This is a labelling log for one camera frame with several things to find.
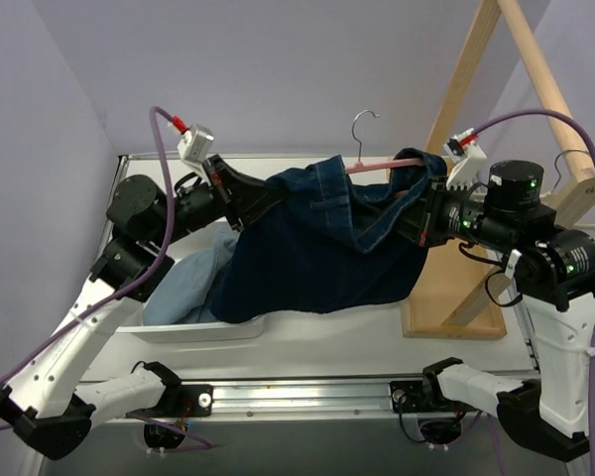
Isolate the white plastic basket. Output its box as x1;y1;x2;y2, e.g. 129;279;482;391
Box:
117;219;265;344

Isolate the wooden clothes rack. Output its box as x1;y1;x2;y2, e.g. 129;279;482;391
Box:
402;1;595;340

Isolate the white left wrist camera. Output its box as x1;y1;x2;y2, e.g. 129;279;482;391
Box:
177;125;214;171

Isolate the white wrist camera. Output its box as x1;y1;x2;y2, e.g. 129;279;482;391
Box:
443;128;487;190
177;125;214;171

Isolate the pink clothes hanger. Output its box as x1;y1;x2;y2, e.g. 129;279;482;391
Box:
340;104;429;178

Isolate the aluminium mounting rail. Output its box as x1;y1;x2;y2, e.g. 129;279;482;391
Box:
159;378;475;421

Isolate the light blue denim skirt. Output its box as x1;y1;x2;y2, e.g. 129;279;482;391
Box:
142;229;238;326

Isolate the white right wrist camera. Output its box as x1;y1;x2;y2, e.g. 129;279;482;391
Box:
443;128;487;190

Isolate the white clothes hanger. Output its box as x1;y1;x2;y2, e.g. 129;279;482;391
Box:
540;148;595;229

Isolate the dark blue denim skirt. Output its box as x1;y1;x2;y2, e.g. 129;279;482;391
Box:
209;148;447;323

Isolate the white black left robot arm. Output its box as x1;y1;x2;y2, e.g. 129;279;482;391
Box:
0;155;287;460

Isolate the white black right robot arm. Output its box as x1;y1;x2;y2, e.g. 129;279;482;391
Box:
393;161;595;462

